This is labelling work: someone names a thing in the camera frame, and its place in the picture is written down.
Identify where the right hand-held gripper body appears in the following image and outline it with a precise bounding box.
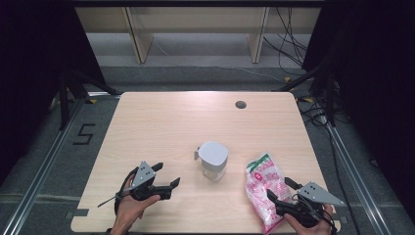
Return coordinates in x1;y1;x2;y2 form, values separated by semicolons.
275;181;346;228

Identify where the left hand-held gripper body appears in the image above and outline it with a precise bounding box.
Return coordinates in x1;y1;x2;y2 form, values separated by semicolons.
122;161;173;202

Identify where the pink and white plastic bag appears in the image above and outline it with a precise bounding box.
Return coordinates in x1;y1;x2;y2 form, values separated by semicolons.
245;152;294;235

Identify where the person's right hand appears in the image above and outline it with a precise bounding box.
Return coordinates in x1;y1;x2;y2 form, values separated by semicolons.
283;203;335;235

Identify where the person's left hand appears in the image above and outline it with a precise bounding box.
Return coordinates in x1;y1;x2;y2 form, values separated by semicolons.
111;174;161;235

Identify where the black metal stand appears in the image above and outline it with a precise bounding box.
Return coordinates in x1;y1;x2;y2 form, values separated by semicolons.
58;68;122;131
272;61;338;127

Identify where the black curtain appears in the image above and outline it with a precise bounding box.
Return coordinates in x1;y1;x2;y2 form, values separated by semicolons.
301;0;415;226
0;0;108;185

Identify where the beige wooden shelf unit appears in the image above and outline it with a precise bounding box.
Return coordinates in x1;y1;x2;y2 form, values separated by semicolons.
74;6;323;65

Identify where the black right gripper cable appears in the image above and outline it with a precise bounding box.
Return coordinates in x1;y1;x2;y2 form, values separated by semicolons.
321;209;339;235

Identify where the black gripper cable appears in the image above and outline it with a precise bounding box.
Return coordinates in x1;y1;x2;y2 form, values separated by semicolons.
113;166;139;216
321;209;339;235

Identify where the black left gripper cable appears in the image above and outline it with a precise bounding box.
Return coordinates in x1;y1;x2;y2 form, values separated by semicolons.
113;166;139;216

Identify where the black floor cable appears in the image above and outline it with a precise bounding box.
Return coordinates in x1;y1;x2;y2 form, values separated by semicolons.
298;96;364;235

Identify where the thin black cable tie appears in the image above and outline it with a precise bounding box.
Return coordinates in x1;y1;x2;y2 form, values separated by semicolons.
97;195;121;209

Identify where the aluminium floor rail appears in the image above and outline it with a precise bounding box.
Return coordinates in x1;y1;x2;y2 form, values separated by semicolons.
325;123;393;235
1;94;90;235

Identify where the bundle of black cables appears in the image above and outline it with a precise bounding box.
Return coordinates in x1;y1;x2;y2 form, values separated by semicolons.
261;6;310;78

